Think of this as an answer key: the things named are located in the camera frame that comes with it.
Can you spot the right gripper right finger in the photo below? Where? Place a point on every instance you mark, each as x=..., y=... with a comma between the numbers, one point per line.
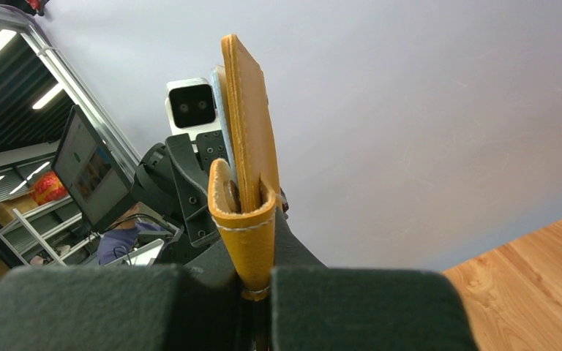
x=314, y=307

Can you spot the computer monitor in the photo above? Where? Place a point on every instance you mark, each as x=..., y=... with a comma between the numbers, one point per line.
x=91, y=174

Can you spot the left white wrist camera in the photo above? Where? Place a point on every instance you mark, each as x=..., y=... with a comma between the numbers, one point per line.
x=191, y=108

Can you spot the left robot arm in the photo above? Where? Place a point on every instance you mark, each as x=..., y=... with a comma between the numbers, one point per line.
x=172, y=180

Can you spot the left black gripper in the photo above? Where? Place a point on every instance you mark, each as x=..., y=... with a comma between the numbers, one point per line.
x=190, y=164

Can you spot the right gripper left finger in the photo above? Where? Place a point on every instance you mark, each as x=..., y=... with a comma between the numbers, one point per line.
x=195, y=306

